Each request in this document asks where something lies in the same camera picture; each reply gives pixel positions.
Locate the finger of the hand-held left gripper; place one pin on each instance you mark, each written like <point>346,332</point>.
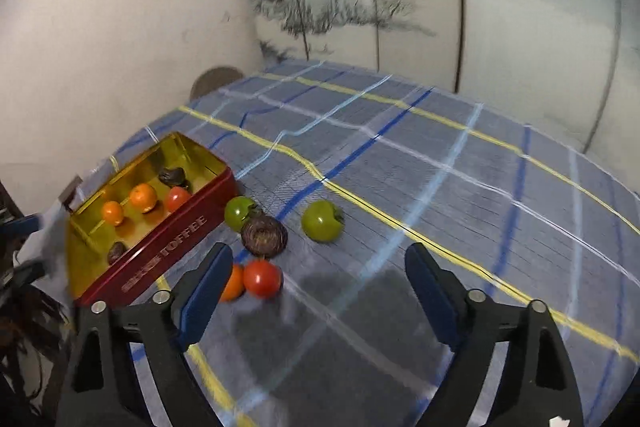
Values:
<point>20,225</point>
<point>27,273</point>

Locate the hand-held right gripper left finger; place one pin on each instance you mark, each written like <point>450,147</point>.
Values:
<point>205,297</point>

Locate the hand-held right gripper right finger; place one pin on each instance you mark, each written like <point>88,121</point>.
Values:
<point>430,297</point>

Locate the orange mandarin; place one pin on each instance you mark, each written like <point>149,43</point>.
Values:
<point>142,198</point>
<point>235,283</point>
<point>112,213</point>

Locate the red tomato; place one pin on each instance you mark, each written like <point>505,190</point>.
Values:
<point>177,200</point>
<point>262,279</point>

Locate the red and gold tin box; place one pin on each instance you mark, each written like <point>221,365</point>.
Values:
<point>150,252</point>

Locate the dark wrinkled passion fruit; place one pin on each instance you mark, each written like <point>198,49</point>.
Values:
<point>174,178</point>
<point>264,235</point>
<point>116,253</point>

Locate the green tomato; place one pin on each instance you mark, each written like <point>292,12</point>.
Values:
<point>322,222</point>
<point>237,213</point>

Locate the blue plaid tablecloth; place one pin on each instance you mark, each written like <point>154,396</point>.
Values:
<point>425,187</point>

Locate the painted landscape folding screen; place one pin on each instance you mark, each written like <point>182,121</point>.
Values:
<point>500,7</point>

